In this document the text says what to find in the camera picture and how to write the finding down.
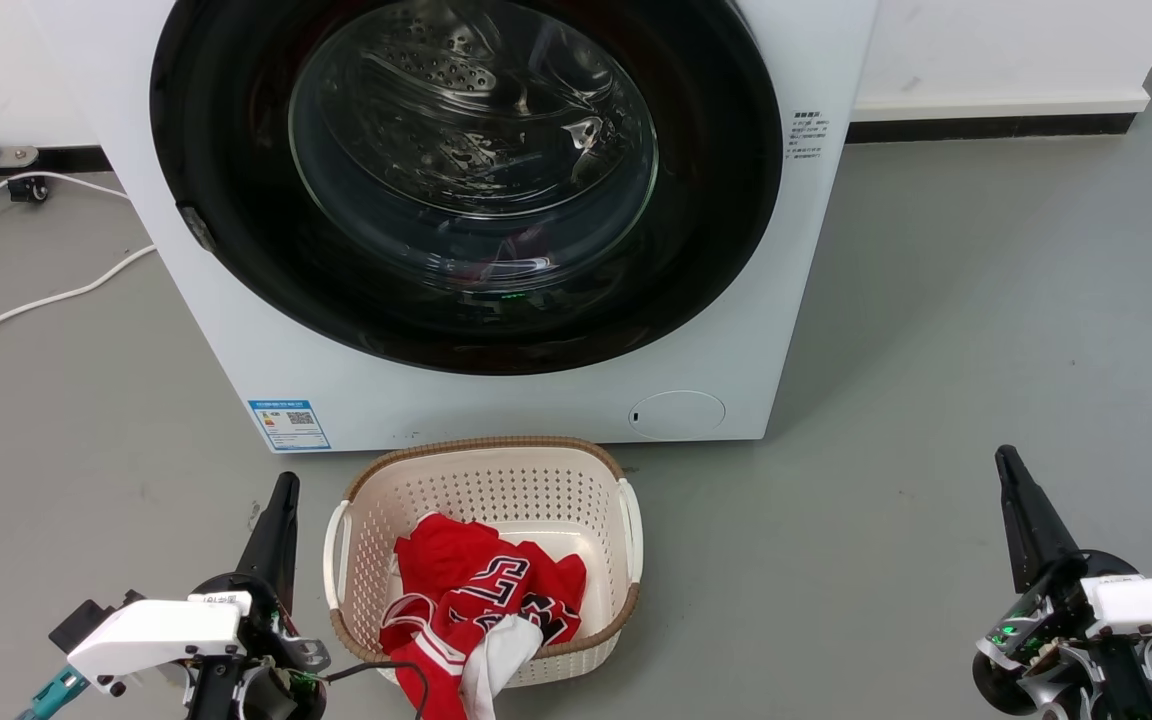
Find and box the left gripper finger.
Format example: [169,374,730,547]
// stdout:
[235,473,291,598]
[267,473,301,613]

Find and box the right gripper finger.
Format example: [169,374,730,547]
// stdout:
[1005,446,1085,577]
[995,446,1049,594]

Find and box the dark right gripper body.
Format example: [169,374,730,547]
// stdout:
[971,548,1152,720]

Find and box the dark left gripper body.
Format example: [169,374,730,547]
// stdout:
[188,572,331,720]

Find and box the white front-load washing machine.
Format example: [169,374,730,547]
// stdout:
[31,0,879,454]

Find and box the round black glass washer door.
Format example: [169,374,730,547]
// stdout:
[149,0,785,377]

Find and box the blue energy label sticker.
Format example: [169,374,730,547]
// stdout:
[247,399,332,453]

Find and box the red basketball jersey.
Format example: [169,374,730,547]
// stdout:
[379,512,588,720]

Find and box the cream perforated laundry basket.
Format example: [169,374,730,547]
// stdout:
[323,435,645,689]

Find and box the teal plastic connector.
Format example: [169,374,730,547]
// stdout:
[15,667,91,720]

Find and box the white garment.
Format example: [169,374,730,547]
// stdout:
[459,614,544,720]

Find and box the round white filter cover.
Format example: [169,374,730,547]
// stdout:
[629,390,727,440]

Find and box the dark clothing inside drum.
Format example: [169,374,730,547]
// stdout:
[471,225,562,291]

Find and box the white text label sticker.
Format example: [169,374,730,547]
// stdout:
[787,110,828,162]

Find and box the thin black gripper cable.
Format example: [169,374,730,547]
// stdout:
[324,660,430,720]

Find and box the thick white cable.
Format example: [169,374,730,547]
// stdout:
[0,243,158,356]

